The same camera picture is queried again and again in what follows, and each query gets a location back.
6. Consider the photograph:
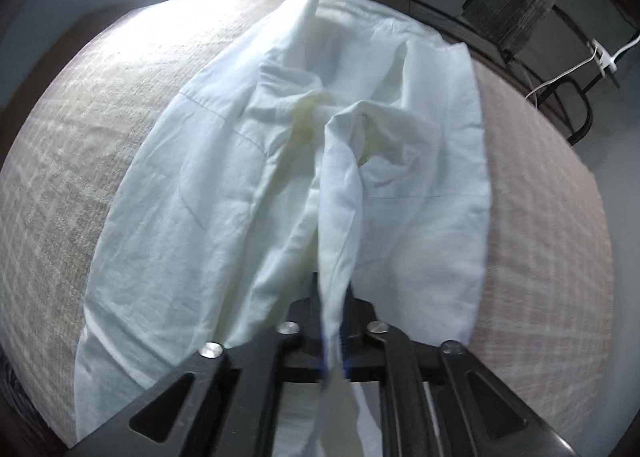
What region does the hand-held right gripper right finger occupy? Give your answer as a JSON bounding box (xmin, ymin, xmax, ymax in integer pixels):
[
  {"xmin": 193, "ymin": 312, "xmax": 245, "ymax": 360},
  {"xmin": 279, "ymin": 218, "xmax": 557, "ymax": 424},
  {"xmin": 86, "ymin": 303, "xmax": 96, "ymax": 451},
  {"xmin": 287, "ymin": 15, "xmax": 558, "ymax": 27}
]
[{"xmin": 341, "ymin": 284, "xmax": 576, "ymax": 457}]

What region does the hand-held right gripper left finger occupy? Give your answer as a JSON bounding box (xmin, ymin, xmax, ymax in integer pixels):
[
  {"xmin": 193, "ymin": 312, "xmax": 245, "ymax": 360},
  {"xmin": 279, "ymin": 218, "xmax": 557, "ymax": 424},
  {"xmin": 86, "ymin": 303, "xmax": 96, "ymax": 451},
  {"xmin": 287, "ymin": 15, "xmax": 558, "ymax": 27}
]
[{"xmin": 65, "ymin": 282, "xmax": 331, "ymax": 457}]

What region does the white long-sleeved shirt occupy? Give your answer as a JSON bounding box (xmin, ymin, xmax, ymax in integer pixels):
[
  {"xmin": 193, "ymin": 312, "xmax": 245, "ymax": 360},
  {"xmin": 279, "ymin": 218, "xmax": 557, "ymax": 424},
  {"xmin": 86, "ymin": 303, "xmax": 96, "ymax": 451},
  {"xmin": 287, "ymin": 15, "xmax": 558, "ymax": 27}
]
[{"xmin": 74, "ymin": 0, "xmax": 491, "ymax": 457}]

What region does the black metal clothes rack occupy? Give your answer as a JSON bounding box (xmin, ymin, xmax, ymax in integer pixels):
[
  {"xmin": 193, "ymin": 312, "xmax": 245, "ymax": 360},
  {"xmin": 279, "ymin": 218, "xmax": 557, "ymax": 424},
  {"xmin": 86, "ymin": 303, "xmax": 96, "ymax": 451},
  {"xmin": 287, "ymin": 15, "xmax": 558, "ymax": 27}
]
[{"xmin": 165, "ymin": 0, "xmax": 640, "ymax": 148}]

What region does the beige checked tablecloth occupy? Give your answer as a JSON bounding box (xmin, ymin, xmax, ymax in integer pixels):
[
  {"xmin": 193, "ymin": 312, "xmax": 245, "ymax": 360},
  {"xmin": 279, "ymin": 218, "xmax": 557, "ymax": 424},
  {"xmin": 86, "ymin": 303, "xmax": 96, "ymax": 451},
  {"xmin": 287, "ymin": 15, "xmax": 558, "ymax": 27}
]
[{"xmin": 0, "ymin": 0, "xmax": 616, "ymax": 453}]

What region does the white lamp cable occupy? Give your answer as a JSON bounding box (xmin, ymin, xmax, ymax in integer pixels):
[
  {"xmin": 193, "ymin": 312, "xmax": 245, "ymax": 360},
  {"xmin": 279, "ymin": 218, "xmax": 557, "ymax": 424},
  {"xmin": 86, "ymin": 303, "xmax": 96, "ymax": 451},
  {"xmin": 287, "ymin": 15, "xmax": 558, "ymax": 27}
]
[{"xmin": 525, "ymin": 32, "xmax": 640, "ymax": 100}]

